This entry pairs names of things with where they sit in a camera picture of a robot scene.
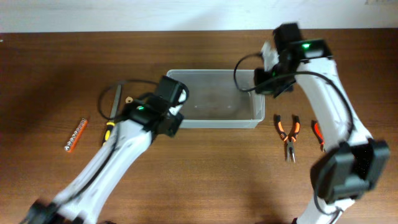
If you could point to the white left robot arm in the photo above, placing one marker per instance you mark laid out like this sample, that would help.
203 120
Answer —
136 128

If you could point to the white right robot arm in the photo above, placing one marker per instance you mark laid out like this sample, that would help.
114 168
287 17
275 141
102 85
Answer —
353 160

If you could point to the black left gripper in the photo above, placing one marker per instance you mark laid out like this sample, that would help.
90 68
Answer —
171 124

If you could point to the yellow black metal file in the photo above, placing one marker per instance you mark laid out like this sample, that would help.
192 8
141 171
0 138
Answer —
114 110

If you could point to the orange black needle-nose pliers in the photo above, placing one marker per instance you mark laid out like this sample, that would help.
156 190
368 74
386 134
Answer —
289 138

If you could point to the red black cutting pliers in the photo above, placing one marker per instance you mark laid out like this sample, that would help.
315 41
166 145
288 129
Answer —
316 130

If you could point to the orange scraper wooden handle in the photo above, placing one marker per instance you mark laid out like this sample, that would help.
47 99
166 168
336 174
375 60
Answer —
129 100

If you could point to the orange socket bit holder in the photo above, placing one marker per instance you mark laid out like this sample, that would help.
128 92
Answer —
76 135

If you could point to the clear plastic container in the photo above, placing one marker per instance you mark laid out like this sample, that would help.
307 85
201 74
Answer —
215 102

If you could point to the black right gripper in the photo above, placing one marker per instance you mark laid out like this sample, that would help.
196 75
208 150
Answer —
268 83

